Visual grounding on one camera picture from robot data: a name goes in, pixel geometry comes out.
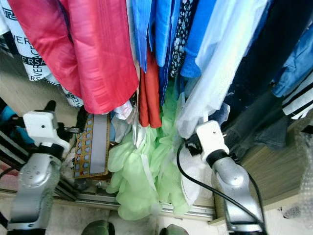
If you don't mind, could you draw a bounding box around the board with patterned border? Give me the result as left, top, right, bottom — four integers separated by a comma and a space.
72, 112, 111, 180

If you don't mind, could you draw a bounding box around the white plastic bag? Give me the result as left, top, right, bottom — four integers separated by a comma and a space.
178, 146, 214, 207

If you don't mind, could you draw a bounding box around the white garment with black lettering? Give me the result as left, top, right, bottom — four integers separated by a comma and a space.
0, 0, 84, 108

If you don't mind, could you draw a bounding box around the orange red garment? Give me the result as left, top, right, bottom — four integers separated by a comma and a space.
137, 48, 163, 129

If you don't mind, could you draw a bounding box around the pale green plastic bag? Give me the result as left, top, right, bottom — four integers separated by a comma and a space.
106, 83, 192, 221

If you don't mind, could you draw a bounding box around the red shiny jacket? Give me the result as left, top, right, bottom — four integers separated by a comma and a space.
7, 0, 140, 115

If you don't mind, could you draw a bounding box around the white sheer garment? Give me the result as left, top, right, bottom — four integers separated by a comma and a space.
176, 0, 270, 139

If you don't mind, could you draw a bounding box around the silver robot right leg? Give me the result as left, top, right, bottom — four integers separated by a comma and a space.
158, 224, 189, 235

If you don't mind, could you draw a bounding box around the silver robot leg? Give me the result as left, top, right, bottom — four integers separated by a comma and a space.
80, 219, 111, 235
158, 224, 189, 235

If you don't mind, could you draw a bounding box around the wooden wardrobe shelf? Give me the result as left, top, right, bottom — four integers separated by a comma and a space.
207, 117, 313, 226

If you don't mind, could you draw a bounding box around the silver robot left leg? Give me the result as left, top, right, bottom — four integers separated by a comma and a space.
80, 219, 111, 235

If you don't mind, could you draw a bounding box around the blue knit sweater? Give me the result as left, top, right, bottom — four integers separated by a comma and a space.
179, 0, 219, 79

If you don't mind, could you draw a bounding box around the black white floral garment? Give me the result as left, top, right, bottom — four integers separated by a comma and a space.
168, 0, 197, 79

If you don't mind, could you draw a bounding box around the clear bubble wrap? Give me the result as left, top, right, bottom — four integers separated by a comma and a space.
293, 112, 313, 212

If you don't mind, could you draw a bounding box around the black white striped garment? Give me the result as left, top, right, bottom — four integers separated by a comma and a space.
281, 68, 313, 121

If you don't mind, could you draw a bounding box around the light blue shirt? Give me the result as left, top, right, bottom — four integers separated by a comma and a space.
129, 0, 192, 106

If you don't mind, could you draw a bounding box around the dark navy garment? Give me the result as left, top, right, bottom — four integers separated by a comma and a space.
222, 0, 313, 148

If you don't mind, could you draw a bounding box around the blue denim shirt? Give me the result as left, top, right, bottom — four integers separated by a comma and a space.
271, 24, 313, 99

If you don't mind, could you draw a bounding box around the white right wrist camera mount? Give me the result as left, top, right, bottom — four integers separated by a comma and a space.
195, 119, 231, 160

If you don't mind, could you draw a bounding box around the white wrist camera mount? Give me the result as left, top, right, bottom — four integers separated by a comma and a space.
23, 110, 65, 153
195, 119, 231, 160

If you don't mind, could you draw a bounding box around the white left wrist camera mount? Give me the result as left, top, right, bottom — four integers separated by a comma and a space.
23, 110, 65, 153

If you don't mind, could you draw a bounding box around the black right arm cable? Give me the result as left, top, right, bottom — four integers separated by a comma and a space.
177, 141, 265, 231

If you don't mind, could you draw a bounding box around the metal wardrobe floor rail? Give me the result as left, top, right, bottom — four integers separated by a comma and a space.
58, 186, 216, 219

